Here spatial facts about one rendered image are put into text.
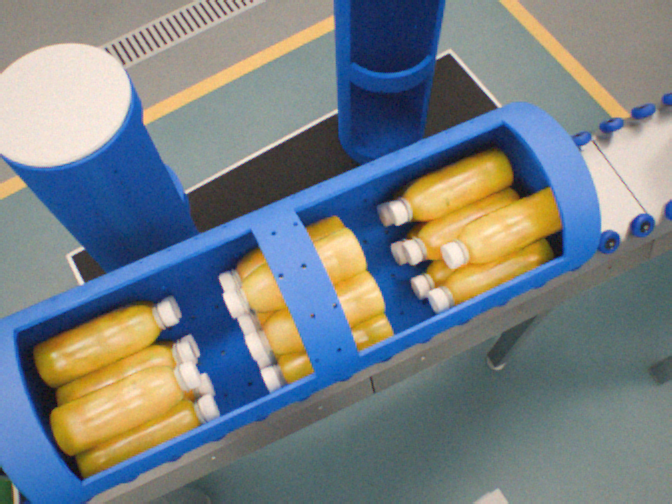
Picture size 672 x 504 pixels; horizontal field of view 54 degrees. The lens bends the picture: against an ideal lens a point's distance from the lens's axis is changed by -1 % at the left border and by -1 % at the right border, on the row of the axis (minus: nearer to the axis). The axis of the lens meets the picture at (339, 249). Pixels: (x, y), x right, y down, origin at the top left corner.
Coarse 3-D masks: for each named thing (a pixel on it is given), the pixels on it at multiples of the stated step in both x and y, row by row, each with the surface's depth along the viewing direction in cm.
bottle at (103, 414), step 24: (120, 384) 91; (144, 384) 90; (168, 384) 91; (72, 408) 89; (96, 408) 89; (120, 408) 89; (144, 408) 90; (168, 408) 92; (72, 432) 88; (96, 432) 89; (120, 432) 90
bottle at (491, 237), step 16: (544, 192) 101; (512, 208) 100; (528, 208) 100; (544, 208) 100; (480, 224) 99; (496, 224) 99; (512, 224) 99; (528, 224) 99; (544, 224) 99; (560, 224) 101; (464, 240) 99; (480, 240) 98; (496, 240) 98; (512, 240) 99; (528, 240) 100; (464, 256) 99; (480, 256) 99; (496, 256) 99
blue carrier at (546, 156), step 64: (512, 128) 97; (320, 192) 95; (384, 192) 113; (576, 192) 93; (192, 256) 91; (384, 256) 117; (576, 256) 98; (0, 320) 91; (64, 320) 103; (192, 320) 111; (320, 320) 87; (448, 320) 96; (0, 384) 82; (256, 384) 107; (320, 384) 94; (0, 448) 80; (192, 448) 92
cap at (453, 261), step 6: (444, 246) 100; (450, 246) 99; (456, 246) 99; (444, 252) 101; (450, 252) 99; (456, 252) 99; (444, 258) 102; (450, 258) 99; (456, 258) 99; (462, 258) 99; (450, 264) 100; (456, 264) 99
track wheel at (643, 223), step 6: (636, 216) 118; (642, 216) 117; (648, 216) 117; (636, 222) 117; (642, 222) 117; (648, 222) 117; (636, 228) 117; (642, 228) 118; (648, 228) 118; (636, 234) 118; (642, 234) 118
